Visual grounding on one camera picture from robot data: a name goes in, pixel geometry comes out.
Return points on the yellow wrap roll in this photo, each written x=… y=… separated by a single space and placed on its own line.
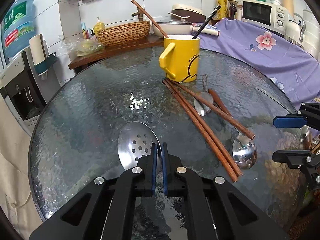
x=223 y=10

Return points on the brown rice cooker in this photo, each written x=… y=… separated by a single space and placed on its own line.
x=187 y=13

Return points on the woven basket sink bowl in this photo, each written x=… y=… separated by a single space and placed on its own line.
x=123 y=34

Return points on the yellow soap bottle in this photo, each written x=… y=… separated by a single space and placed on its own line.
x=98 y=26

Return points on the perforated steel skimmer ladle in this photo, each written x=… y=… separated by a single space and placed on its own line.
x=135 y=141

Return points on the yellow duck mug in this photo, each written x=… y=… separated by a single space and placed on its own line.
x=180 y=58

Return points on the water dispenser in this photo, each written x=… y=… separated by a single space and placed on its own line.
x=27 y=88

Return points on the wooden counter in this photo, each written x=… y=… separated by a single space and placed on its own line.
x=81 y=63

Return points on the blue water jug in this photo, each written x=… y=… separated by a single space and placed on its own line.
x=18 y=27

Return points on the brown wooden chopstick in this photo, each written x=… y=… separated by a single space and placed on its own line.
x=150 y=18
x=212 y=135
x=204 y=133
x=218 y=111

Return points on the round glass table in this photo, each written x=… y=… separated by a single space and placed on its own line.
x=75 y=138

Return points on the purple floral cloth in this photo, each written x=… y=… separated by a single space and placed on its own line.
x=290 y=67

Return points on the brass faucet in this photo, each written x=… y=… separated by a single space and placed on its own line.
x=139 y=14

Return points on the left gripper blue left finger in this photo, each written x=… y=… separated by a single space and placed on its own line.
x=154 y=167

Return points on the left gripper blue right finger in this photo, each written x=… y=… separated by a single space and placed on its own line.
x=164 y=154

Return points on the white microwave oven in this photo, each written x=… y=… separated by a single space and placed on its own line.
x=267 y=15

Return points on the brown glass bottle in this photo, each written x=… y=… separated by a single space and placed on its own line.
x=232 y=9

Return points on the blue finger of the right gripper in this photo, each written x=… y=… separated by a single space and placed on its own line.
x=289 y=121
x=293 y=158

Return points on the white kettle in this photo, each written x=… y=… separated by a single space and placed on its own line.
x=294 y=31

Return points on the black chopstick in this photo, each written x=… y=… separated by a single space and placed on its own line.
x=217 y=8

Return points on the plastic bag with fruit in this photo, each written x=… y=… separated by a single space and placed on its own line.
x=79 y=46

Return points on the cream pan with lid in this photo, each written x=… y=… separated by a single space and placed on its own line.
x=172 y=28

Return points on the steel soup ladle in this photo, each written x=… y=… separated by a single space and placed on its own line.
x=244 y=149

